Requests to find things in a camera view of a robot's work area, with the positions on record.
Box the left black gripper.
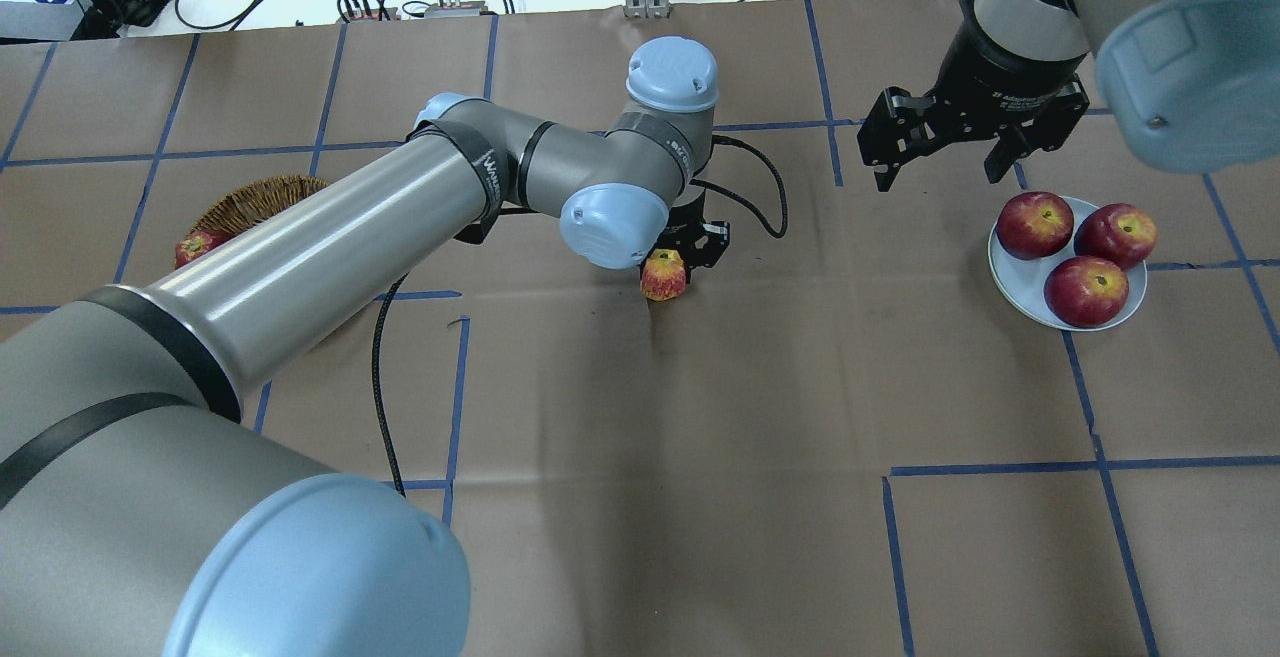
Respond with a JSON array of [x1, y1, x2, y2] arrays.
[[655, 187, 731, 272]]

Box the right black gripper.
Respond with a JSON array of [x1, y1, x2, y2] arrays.
[[858, 15, 1091, 192]]

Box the red yellow apple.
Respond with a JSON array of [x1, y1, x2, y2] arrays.
[[640, 248, 689, 302]]

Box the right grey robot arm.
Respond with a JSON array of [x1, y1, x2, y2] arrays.
[[858, 0, 1279, 192]]

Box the red apple plate back left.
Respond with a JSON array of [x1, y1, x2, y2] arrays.
[[995, 191, 1075, 261]]

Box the red apple plate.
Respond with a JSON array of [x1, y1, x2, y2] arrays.
[[995, 191, 1075, 261], [1042, 256, 1132, 329], [1073, 204, 1158, 270]]

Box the light blue plate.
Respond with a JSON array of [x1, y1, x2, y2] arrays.
[[987, 196, 1148, 332]]

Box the red apple plate back right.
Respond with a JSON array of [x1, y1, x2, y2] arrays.
[[1073, 204, 1158, 270]]

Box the red apple plate front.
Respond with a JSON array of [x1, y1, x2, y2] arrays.
[[1042, 256, 1132, 329]]

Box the woven wicker basket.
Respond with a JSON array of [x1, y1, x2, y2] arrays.
[[192, 174, 329, 236]]

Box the dark red apple in basket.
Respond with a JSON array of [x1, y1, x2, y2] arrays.
[[174, 229, 236, 270]]

